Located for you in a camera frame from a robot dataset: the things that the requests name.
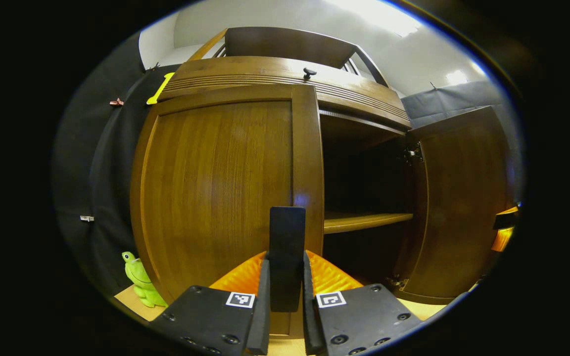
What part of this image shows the wooden shoe cabinet door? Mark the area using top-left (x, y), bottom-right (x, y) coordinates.
top-left (395, 105), bottom-right (514, 305)
top-left (130, 83), bottom-right (325, 338)

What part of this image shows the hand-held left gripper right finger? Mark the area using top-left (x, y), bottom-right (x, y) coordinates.
top-left (303, 250), bottom-right (424, 356)

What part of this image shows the wooden cabinet drawer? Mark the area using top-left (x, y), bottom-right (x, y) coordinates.
top-left (159, 56), bottom-right (412, 129)

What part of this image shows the wooden inner cabinet shelf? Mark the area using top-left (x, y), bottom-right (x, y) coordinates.
top-left (324, 212), bottom-right (414, 235)

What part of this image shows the green frog toy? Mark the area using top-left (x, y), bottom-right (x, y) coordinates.
top-left (122, 251), bottom-right (168, 308)

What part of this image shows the black backdrop cloth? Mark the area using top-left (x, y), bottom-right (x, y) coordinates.
top-left (52, 32), bottom-right (525, 297)

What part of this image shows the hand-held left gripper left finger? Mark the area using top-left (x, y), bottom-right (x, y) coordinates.
top-left (147, 251), bottom-right (271, 356)

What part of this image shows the metal door hinge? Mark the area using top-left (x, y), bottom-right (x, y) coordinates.
top-left (403, 142), bottom-right (424, 166)
top-left (385, 274), bottom-right (409, 291)

